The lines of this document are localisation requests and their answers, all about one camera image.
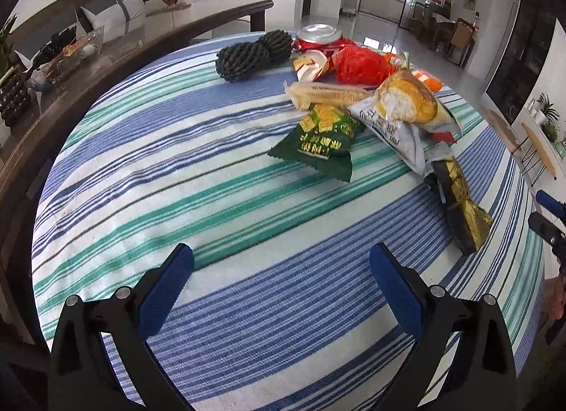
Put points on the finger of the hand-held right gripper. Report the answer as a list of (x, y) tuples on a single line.
[(550, 204), (546, 229)]

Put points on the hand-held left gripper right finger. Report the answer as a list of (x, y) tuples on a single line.
[(398, 291)]

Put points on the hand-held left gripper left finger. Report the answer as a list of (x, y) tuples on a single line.
[(166, 287)]

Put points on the black gold foil wrapper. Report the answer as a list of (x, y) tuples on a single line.
[(462, 205)]

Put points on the white bread packet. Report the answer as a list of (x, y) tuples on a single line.
[(398, 123)]

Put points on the green snack packet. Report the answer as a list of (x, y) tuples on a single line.
[(320, 137)]

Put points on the orange snack wrapper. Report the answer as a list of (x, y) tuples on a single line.
[(426, 79)]

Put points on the clear beige biscuit wrapper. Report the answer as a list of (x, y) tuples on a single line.
[(327, 95)]

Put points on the red plastic bag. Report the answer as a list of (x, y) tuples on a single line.
[(360, 65)]

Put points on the oval wooden side table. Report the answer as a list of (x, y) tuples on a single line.
[(538, 148)]

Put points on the round wooden side table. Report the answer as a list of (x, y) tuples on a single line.
[(499, 130)]

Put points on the small potted plant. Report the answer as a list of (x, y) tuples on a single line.
[(544, 108)]

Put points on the blue green striped tablecloth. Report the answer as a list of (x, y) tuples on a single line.
[(199, 181)]

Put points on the wooden dining chair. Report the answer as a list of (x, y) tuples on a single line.
[(460, 39)]

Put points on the red white paper cup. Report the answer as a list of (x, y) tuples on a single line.
[(311, 67)]

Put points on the black textured vase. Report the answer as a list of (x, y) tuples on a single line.
[(14, 99)]

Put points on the glass fruit bowl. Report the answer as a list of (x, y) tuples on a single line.
[(73, 53)]

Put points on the crushed red drink can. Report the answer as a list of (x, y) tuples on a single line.
[(320, 36)]

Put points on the white grey cushion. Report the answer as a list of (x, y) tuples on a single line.
[(117, 8)]

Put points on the green potted plant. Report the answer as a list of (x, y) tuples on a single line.
[(8, 44)]

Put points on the dark wooden sofa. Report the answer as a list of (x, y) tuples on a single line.
[(48, 17)]

